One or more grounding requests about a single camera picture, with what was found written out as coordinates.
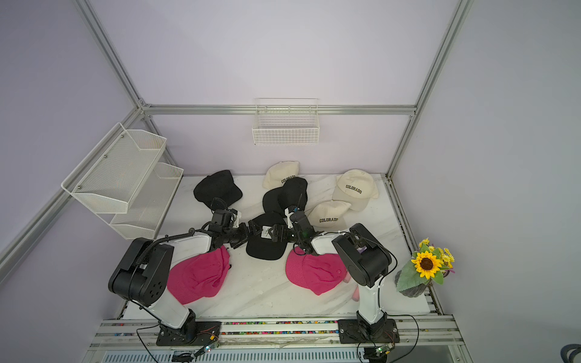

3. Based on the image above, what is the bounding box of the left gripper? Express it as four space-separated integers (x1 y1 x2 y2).
223 220 263 250

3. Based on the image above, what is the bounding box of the black cap with white patch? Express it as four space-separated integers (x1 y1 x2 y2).
246 212 287 261

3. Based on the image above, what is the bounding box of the plain black cap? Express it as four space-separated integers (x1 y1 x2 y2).
263 177 308 216
193 170 243 211

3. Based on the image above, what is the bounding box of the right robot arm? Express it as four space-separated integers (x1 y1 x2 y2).
261 211 393 334

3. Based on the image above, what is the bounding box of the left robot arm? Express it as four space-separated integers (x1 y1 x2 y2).
108 209 249 329

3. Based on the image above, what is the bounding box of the cream Colorado cap front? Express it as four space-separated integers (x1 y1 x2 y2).
307 201 351 231

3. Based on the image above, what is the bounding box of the cream colorado cap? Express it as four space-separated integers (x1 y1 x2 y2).
331 169 379 212
307 201 351 231

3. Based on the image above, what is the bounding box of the left magenta cap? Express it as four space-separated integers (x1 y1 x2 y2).
167 247 231 305

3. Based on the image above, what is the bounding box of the magenta cap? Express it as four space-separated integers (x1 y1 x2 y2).
285 247 348 296
167 247 231 305

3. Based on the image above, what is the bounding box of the right magenta cap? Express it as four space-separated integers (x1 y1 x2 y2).
285 247 348 296

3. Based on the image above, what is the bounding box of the cream cap back middle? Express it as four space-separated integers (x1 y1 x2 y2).
263 161 300 190

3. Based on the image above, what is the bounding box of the cream Colorado cap back right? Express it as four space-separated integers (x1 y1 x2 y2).
331 169 379 212

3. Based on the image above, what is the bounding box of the white two-tier mesh shelf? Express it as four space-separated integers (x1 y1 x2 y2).
61 123 183 240

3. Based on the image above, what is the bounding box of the sunflower bouquet in pot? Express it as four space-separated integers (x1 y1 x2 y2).
394 238 455 298

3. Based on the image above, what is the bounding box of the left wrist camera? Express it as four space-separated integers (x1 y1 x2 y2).
225 209 241 226

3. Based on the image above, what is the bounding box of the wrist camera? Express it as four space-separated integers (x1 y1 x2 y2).
225 209 241 226
284 206 298 217

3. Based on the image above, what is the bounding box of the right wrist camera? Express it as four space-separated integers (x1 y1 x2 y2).
284 206 298 217

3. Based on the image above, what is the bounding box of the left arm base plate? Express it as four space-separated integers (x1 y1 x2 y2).
156 321 222 346

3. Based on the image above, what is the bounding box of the white wire wall basket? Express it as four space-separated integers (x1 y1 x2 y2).
252 98 320 146

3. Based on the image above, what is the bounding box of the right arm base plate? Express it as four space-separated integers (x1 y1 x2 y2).
337 318 400 345

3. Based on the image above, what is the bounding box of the aluminium front rail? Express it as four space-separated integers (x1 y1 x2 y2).
83 315 473 362

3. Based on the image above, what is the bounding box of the aluminium cage frame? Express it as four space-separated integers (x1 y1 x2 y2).
0 0 475 350

